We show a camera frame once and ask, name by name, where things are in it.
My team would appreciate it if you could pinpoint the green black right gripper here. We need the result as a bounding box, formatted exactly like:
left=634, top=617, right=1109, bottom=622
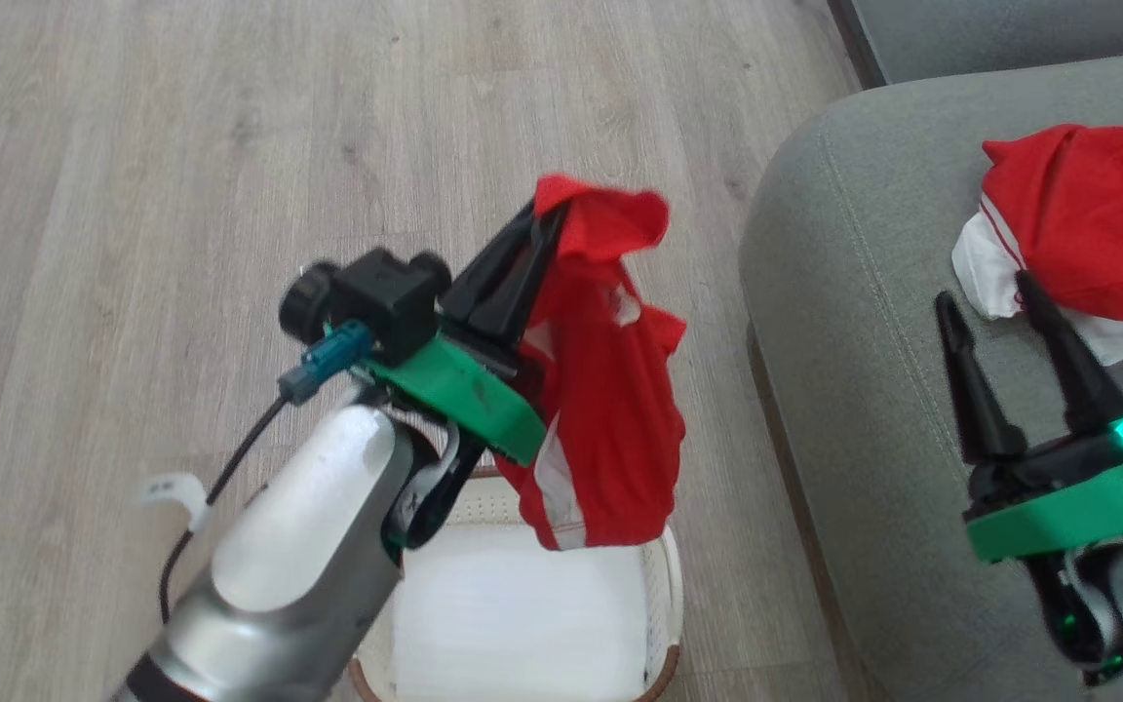
left=937, top=273, right=1123, bottom=564

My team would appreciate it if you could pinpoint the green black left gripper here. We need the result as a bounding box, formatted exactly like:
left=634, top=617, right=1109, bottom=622
left=362, top=200, right=570, bottom=467

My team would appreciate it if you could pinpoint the red shorts white stripe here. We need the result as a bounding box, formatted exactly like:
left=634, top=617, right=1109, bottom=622
left=495, top=174, right=687, bottom=552

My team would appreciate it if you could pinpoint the red white jersey shirt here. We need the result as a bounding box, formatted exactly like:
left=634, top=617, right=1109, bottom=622
left=951, top=123, right=1123, bottom=367

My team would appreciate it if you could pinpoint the grey fabric sofa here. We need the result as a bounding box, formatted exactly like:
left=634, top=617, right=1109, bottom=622
left=739, top=51, right=1123, bottom=702

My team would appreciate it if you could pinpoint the white perforated laundry basket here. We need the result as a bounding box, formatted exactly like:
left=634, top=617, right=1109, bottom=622
left=347, top=466, right=684, bottom=702

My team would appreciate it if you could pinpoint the blue cable connector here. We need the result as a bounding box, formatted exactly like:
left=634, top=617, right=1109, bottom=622
left=279, top=320, right=372, bottom=406

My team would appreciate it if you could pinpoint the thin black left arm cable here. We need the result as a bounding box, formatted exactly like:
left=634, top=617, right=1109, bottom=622
left=160, top=390, right=291, bottom=625

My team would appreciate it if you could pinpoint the white cable clip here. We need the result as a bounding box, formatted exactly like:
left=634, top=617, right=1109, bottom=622
left=137, top=473, right=208, bottom=533

